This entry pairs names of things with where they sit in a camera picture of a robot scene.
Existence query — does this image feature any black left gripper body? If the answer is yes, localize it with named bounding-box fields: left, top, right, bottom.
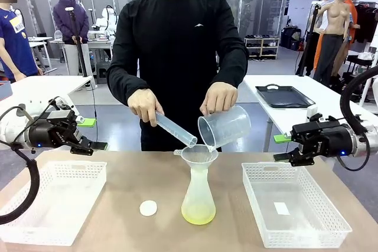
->
left=25, top=109, right=83, bottom=148

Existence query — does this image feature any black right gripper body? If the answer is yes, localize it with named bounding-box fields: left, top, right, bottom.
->
left=291, top=120, right=354, bottom=158

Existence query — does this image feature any clear plastic measuring beaker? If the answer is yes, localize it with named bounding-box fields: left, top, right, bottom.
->
left=197, top=104, right=252, bottom=151

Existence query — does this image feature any white perforated plastic basket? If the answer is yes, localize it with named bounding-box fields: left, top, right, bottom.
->
left=241, top=162, right=353, bottom=249
left=0, top=161, right=107, bottom=247

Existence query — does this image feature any translucent plastic funnel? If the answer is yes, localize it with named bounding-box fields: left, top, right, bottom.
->
left=173, top=144, right=219, bottom=176

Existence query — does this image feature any white round flask stopper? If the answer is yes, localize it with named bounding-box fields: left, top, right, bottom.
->
left=139, top=200, right=158, bottom=217

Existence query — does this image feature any clear plastic graduated cylinder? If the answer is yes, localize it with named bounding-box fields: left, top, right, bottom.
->
left=155, top=109, right=198, bottom=148

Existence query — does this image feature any translucent plastic Erlenmeyer flask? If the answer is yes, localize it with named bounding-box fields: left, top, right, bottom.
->
left=181, top=165, right=216, bottom=225

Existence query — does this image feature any person's right forearm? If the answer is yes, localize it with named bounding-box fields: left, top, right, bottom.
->
left=106, top=63, right=148, bottom=108

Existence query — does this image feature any person's left forearm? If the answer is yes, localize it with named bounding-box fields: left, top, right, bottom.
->
left=217, top=57, right=249, bottom=90

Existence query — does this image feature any person's right hand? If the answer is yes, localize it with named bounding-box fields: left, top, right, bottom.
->
left=127, top=88, right=165, bottom=127

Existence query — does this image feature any person's left hand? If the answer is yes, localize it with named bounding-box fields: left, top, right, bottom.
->
left=200, top=82, right=239, bottom=117

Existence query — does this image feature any black plastic tray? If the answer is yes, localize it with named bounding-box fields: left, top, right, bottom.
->
left=255, top=84, right=316, bottom=109

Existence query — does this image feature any white side table with tray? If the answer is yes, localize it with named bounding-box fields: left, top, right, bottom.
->
left=243, top=74, right=378, bottom=152

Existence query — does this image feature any white side table with box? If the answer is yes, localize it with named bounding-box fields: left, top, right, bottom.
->
left=0, top=75, right=93, bottom=111

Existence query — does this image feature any grey plastic stool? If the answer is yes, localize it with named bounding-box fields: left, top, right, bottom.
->
left=96, top=62, right=112, bottom=84

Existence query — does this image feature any white paper label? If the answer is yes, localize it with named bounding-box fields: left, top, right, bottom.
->
left=273, top=202, right=292, bottom=215

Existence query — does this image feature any blue box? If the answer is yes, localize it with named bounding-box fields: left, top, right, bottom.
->
left=0, top=80, right=13, bottom=101

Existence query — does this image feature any wooden shoe rack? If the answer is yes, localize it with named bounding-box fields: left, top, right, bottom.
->
left=244, top=37, right=281, bottom=60

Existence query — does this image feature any person in blue jersey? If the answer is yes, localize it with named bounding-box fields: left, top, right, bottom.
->
left=0, top=0, right=44, bottom=83

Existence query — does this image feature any black luggage bag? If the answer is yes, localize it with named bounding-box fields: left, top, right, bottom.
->
left=280, top=26, right=302, bottom=51

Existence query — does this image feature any person in purple hoodie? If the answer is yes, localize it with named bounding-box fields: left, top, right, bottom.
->
left=53, top=0, right=90, bottom=76

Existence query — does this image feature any bare beige mannequin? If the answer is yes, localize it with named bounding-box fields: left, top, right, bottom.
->
left=312, top=0, right=353, bottom=83

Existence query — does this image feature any person in black sweater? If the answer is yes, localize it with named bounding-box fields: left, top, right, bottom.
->
left=106, top=0, right=249, bottom=152

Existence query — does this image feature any clothes rack with dark garments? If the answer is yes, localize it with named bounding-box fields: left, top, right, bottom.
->
left=353, top=1, right=378, bottom=44

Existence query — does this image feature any mannequin in orange clothes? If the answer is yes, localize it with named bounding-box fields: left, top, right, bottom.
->
left=344, top=0, right=361, bottom=43

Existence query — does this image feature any white mannequin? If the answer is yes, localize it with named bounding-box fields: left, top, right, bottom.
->
left=318, top=0, right=333, bottom=33

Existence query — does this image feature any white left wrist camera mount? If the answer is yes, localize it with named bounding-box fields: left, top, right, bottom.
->
left=54, top=96, right=80, bottom=116

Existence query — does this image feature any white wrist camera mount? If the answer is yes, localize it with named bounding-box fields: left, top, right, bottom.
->
left=54, top=96, right=80, bottom=116
left=306, top=104, right=319, bottom=122

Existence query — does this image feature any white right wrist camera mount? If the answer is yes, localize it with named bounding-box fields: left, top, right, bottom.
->
left=306, top=104, right=319, bottom=122

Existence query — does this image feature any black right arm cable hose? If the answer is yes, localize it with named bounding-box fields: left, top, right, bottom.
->
left=339, top=65, right=378, bottom=135

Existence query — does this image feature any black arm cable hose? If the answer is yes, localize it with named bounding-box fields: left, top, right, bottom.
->
left=0, top=142, right=41, bottom=225
left=339, top=65, right=378, bottom=135

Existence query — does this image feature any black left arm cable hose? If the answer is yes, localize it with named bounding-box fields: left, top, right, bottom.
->
left=0, top=142, right=41, bottom=225

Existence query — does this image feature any black camera tripod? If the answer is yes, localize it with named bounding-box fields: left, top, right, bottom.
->
left=65, top=6, right=90, bottom=77
left=295, top=2, right=322, bottom=77

